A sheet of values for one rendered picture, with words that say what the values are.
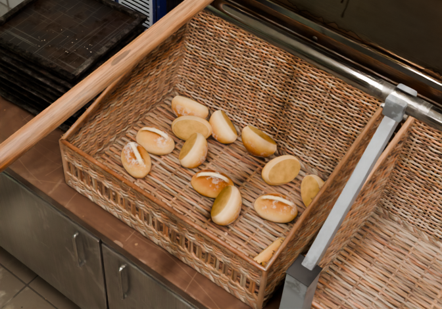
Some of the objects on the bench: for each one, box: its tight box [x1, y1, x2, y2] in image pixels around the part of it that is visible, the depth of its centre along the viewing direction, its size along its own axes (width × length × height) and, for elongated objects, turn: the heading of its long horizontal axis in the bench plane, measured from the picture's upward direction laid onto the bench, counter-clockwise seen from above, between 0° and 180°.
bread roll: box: [172, 95, 209, 119], centre depth 185 cm, size 6×10×7 cm
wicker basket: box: [59, 9, 385, 309], centre depth 165 cm, size 49×56×28 cm
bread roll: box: [241, 126, 277, 158], centre depth 179 cm, size 10×7×6 cm
